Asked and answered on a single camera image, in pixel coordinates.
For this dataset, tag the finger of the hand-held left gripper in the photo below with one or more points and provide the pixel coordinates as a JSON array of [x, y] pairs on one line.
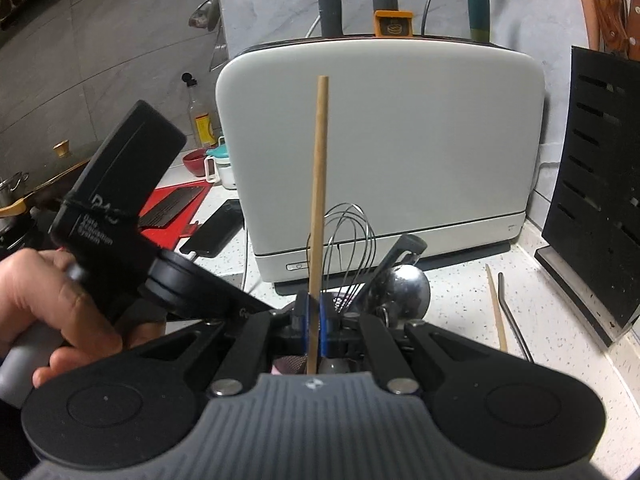
[[235, 302]]

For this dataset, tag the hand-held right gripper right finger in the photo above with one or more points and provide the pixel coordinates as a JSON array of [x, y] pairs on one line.
[[327, 327]]

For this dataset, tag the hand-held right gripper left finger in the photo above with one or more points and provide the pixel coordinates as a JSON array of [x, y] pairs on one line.
[[300, 317]]

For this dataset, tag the pink mesh cup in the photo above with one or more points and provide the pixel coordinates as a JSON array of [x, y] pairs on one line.
[[287, 365]]

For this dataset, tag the metal spoon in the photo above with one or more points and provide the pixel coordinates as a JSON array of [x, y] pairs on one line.
[[400, 292]]

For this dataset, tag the metal whisk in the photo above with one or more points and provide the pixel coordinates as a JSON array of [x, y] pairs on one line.
[[350, 240]]

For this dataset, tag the wooden chopstick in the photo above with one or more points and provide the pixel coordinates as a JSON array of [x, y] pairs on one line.
[[320, 185], [496, 310]]

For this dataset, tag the metal straw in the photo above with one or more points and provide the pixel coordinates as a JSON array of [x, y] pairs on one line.
[[515, 320]]

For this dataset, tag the person's left hand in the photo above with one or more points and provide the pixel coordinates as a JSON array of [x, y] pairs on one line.
[[35, 290]]

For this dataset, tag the black ribbed plate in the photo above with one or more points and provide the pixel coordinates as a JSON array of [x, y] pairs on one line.
[[172, 205]]

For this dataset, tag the red bowl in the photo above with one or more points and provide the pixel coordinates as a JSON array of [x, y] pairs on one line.
[[196, 164]]

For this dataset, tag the red cutting board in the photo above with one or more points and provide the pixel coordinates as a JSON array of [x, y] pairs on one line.
[[165, 235]]

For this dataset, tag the black smartphone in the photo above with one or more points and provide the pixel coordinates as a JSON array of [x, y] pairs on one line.
[[212, 230]]

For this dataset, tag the black wok with lid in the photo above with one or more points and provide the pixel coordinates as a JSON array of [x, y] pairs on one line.
[[50, 180]]

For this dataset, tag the glass oil bottle yellow label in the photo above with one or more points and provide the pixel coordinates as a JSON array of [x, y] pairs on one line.
[[202, 125]]

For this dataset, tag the teal-lidded white cup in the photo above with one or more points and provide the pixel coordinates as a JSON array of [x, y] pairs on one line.
[[225, 170]]

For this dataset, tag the black cooktop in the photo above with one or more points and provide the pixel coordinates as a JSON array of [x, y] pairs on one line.
[[30, 235]]

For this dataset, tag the white knife sterilizer box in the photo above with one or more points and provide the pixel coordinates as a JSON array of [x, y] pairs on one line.
[[380, 150]]

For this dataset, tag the range hood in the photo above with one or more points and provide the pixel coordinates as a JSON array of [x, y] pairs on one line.
[[25, 0]]

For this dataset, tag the small orange sharpener block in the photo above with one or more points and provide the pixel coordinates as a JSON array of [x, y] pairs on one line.
[[394, 25]]

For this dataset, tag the black knife block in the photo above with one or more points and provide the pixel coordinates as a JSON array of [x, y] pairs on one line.
[[600, 185]]

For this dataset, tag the wooden rolling pin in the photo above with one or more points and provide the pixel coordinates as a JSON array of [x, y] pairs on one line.
[[587, 5]]

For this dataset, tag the metal wall fixture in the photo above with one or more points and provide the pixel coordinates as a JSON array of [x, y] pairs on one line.
[[202, 15]]

